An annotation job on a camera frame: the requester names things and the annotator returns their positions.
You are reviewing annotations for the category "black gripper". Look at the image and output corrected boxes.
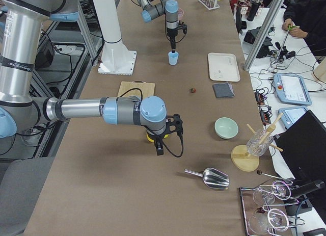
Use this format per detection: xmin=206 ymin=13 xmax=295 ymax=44
xmin=167 ymin=21 xmax=187 ymax=53
xmin=147 ymin=114 xmax=183 ymax=155

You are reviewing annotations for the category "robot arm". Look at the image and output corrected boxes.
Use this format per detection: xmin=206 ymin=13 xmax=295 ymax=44
xmin=137 ymin=0 xmax=187 ymax=53
xmin=1 ymin=0 xmax=183 ymax=155

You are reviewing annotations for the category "light blue cup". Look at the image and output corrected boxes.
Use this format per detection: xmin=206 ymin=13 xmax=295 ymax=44
xmin=168 ymin=51 xmax=179 ymax=66

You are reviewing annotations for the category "steel ice scoop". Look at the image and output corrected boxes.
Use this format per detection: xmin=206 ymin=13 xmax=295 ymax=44
xmin=184 ymin=168 xmax=230 ymax=190

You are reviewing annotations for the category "wooden cup stand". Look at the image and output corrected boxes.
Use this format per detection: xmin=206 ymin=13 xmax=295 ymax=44
xmin=231 ymin=114 xmax=283 ymax=172

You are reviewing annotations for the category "yellow lemon lower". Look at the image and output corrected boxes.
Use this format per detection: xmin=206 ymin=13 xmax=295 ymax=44
xmin=146 ymin=133 xmax=169 ymax=143

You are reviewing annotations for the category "pink bowl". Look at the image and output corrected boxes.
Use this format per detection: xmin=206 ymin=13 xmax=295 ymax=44
xmin=177 ymin=8 xmax=184 ymax=22

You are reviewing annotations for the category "wooden cutting board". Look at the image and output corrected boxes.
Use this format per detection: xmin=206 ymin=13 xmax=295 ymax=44
xmin=117 ymin=81 xmax=155 ymax=99

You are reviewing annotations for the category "cream rabbit serving tray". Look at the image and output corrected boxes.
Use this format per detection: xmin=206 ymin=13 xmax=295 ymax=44
xmin=208 ymin=53 xmax=240 ymax=82

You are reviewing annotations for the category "mint green bowl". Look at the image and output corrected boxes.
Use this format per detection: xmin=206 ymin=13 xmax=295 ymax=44
xmin=214 ymin=117 xmax=239 ymax=139

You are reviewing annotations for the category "grey folded cloth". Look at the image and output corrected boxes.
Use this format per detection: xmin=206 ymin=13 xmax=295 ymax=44
xmin=212 ymin=82 xmax=235 ymax=98

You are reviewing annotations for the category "glass on wooden stand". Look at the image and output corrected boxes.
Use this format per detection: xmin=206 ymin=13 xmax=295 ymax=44
xmin=246 ymin=129 xmax=273 ymax=157

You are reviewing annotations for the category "blue teach pendant far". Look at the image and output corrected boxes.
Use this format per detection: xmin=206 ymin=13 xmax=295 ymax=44
xmin=274 ymin=73 xmax=312 ymax=106

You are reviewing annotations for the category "blue teach pendant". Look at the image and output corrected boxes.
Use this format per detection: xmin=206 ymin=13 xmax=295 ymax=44
xmin=274 ymin=73 xmax=312 ymax=106
xmin=278 ymin=106 xmax=308 ymax=129

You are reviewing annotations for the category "seated person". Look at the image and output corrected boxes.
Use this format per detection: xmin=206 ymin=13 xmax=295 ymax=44
xmin=282 ymin=0 xmax=325 ymax=57

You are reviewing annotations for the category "blue teach pendant near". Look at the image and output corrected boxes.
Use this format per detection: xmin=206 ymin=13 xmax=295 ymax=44
xmin=278 ymin=106 xmax=308 ymax=129

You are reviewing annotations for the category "white wire cup rack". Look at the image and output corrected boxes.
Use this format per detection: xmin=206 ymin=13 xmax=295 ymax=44
xmin=198 ymin=0 xmax=221 ymax=10

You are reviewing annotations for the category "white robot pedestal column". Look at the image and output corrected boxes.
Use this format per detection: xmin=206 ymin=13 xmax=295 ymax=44
xmin=93 ymin=0 xmax=127 ymax=53

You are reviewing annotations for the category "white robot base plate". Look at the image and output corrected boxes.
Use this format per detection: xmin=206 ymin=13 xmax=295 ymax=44
xmin=98 ymin=49 xmax=137 ymax=75

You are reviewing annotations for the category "black camera cable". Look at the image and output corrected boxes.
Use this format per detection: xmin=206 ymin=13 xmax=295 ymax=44
xmin=128 ymin=0 xmax=169 ymax=12
xmin=119 ymin=88 xmax=184 ymax=158

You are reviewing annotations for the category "aluminium frame post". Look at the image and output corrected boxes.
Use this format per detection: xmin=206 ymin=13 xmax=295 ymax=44
xmin=243 ymin=0 xmax=284 ymax=71

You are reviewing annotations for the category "wire glass rack tray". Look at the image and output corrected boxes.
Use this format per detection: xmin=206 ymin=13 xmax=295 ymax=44
xmin=239 ymin=179 xmax=305 ymax=235

